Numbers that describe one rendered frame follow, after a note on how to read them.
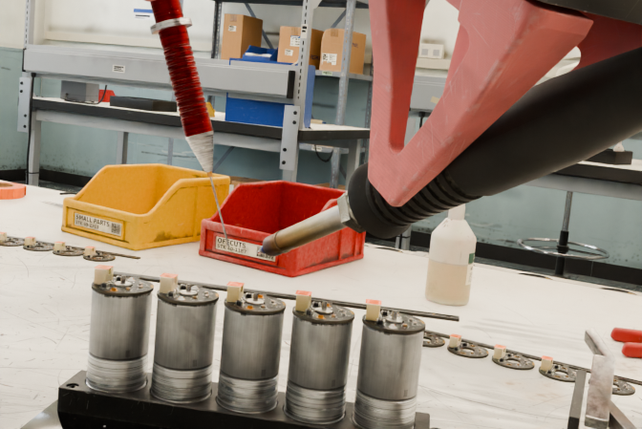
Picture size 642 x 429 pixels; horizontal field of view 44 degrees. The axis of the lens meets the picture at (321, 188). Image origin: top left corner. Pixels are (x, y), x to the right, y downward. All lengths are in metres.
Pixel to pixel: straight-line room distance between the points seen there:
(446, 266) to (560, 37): 0.43
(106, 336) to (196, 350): 0.04
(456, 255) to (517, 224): 4.20
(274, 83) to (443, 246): 2.34
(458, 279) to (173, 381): 0.31
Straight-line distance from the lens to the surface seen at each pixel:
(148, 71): 3.22
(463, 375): 0.46
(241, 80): 2.98
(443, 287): 0.60
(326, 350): 0.31
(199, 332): 0.32
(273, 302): 0.32
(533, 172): 0.20
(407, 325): 0.31
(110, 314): 0.33
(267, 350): 0.32
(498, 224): 4.82
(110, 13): 6.17
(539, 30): 0.17
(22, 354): 0.44
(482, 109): 0.19
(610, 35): 0.21
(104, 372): 0.34
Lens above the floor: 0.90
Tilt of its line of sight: 7 degrees down
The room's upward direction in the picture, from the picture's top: 5 degrees clockwise
